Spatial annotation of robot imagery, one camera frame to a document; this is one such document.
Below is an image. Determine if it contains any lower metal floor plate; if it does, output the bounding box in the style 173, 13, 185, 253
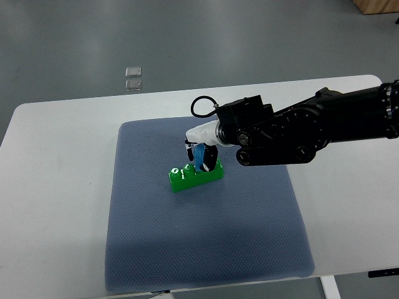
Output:
125, 79, 142, 91

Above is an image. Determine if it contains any metal floor plate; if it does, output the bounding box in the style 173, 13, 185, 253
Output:
125, 67, 142, 78
125, 79, 142, 91

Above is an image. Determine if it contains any green four-stud toy block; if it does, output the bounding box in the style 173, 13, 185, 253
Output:
168, 158, 224, 192

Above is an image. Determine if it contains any blue toy block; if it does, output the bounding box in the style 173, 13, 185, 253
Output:
193, 144, 206, 172

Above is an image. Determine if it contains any wooden box corner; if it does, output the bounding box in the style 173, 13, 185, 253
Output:
353, 0, 398, 15

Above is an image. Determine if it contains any blue-grey textured mat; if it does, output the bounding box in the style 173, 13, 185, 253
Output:
105, 117, 314, 293

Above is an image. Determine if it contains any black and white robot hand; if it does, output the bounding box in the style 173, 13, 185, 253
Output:
185, 120, 221, 172

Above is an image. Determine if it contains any upper metal floor plate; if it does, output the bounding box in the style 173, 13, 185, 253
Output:
125, 67, 142, 78

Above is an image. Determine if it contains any black table control panel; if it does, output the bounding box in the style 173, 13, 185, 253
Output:
368, 268, 399, 278

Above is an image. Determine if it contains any white table leg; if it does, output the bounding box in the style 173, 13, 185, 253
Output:
320, 275, 341, 299

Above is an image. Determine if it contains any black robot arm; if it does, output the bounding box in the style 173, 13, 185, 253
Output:
185, 81, 398, 172

